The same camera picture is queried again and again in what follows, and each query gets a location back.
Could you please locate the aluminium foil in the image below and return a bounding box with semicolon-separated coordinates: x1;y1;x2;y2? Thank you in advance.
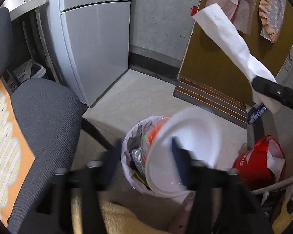
132;147;146;174

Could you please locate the white foam bowl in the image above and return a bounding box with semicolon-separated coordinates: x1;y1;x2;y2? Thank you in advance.
145;107;222;198

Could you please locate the white paper tissue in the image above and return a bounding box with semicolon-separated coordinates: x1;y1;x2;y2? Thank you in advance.
192;3;283;114

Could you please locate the pink-lined trash bin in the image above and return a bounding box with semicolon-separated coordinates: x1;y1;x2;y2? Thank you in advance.
120;115;194;199

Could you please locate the white kitchen counter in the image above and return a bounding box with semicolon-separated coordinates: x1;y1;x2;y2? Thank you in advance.
8;0;47;21

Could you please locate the blue white broom head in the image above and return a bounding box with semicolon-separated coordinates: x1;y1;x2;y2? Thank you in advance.
247;103;267;125

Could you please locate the yellow fleece-clad leg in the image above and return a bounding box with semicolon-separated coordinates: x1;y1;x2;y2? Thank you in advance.
71;195;192;234

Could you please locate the grey fabric office chair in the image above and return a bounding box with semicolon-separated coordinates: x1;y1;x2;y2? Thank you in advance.
0;6;124;234

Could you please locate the yellow striped orange-bordered mat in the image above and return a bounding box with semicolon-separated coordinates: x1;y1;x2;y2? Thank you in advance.
0;79;35;227

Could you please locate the orange pleated fan decoration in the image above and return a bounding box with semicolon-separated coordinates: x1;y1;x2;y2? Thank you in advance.
258;0;287;43

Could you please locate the brown wooden door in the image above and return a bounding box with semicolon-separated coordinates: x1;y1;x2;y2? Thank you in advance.
179;0;293;112

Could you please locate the pink cloth hanging on door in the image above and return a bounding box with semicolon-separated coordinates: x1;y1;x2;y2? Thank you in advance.
206;0;256;35

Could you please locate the white plastic storage basket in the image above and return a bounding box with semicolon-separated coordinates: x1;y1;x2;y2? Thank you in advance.
7;59;46;92

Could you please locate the white grey refrigerator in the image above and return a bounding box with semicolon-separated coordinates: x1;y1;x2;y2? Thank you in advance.
40;0;131;106

